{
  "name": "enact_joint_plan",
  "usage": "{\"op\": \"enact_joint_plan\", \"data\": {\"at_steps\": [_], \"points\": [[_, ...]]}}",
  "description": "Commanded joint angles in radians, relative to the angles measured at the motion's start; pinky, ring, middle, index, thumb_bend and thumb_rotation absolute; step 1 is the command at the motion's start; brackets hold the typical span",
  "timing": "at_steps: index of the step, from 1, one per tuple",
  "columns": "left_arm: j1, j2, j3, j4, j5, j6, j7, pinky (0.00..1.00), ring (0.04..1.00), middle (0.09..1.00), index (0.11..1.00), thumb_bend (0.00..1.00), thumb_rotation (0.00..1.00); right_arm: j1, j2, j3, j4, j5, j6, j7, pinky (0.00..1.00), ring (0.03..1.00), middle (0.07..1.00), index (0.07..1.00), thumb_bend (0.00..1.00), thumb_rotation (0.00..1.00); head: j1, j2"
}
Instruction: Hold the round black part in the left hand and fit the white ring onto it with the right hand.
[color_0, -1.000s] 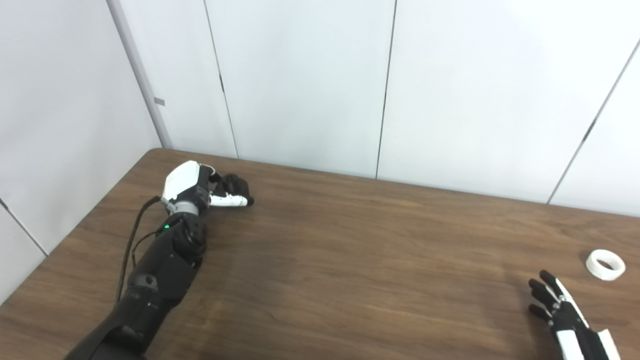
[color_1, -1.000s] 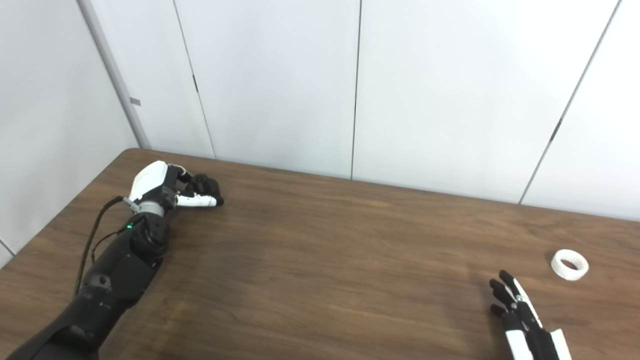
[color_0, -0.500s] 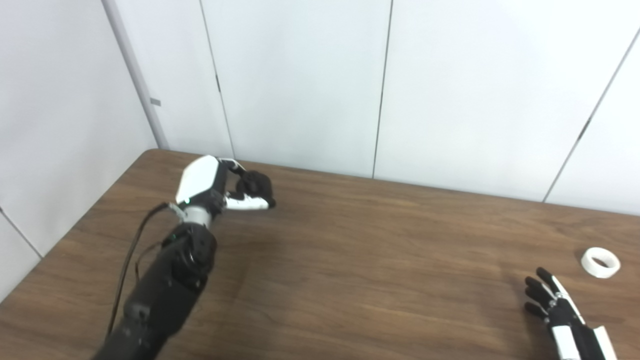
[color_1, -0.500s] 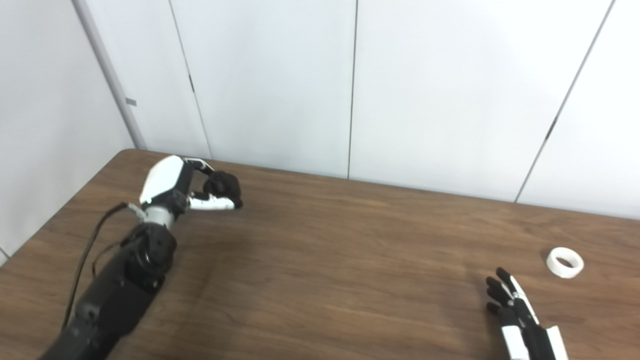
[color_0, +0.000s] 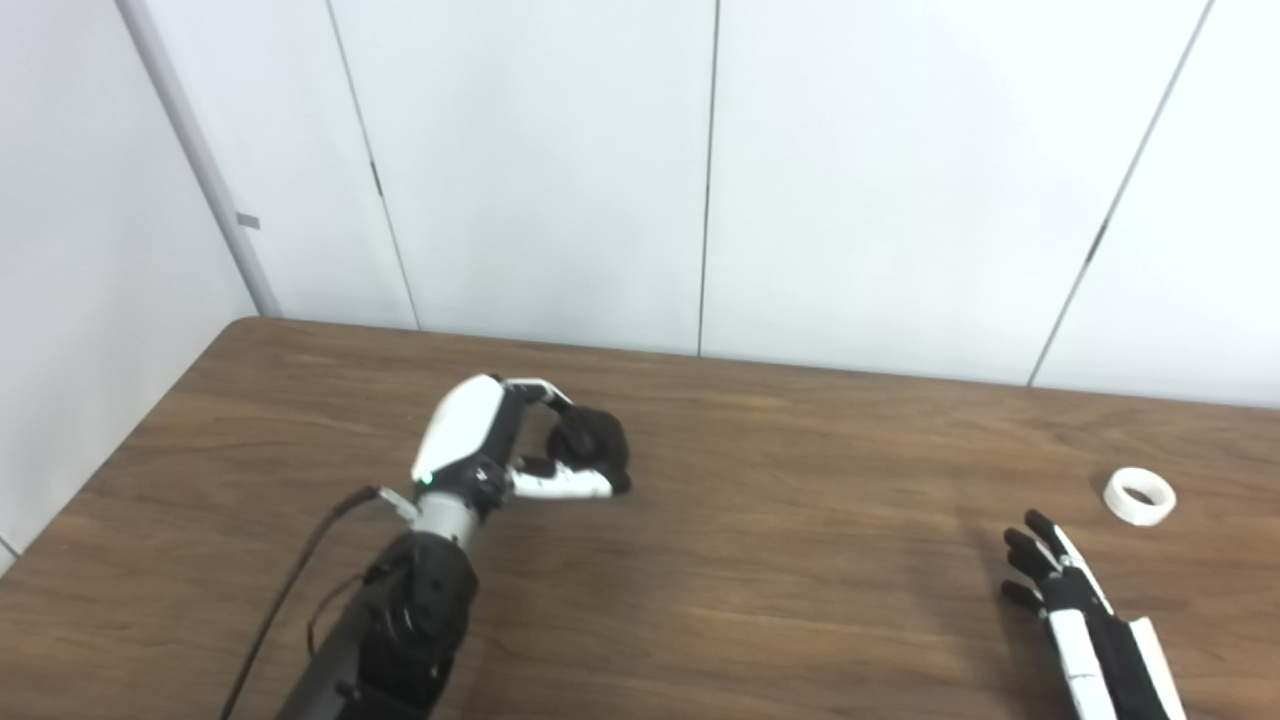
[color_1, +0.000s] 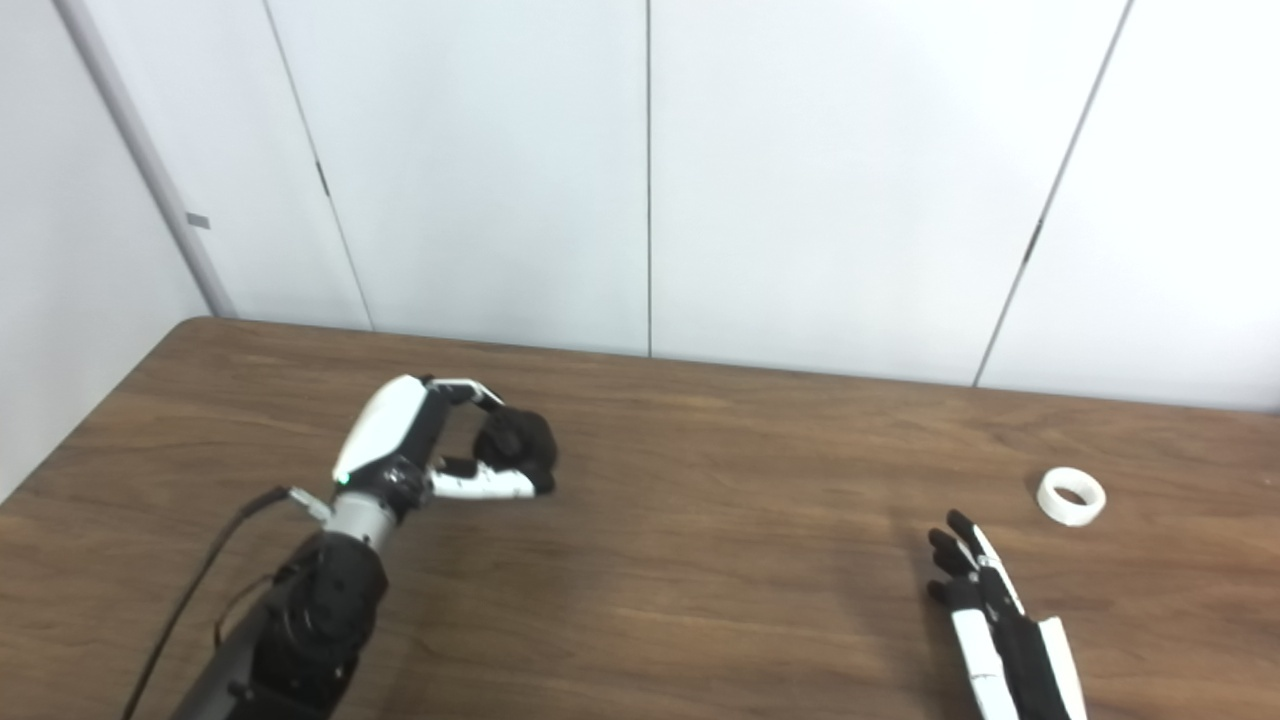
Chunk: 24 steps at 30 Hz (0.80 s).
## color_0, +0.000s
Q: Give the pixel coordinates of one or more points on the white and black left hand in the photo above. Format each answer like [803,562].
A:
[460,420]

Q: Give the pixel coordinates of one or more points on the white and black right hand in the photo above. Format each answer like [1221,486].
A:
[1100,650]

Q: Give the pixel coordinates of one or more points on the round black part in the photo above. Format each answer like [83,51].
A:
[600,440]

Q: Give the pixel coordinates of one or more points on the grey wall corner post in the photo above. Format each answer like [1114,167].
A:
[200,160]

